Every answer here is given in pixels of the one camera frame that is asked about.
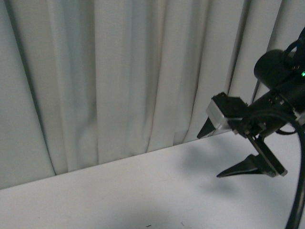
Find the grey pleated curtain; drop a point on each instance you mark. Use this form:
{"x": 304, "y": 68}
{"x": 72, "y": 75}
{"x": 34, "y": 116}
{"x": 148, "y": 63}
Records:
{"x": 85, "y": 82}

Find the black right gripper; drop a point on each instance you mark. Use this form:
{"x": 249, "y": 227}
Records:
{"x": 255, "y": 123}

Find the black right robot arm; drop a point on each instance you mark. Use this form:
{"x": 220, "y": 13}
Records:
{"x": 283, "y": 73}

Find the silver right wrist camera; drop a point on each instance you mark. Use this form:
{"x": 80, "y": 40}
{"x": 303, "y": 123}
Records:
{"x": 216, "y": 116}

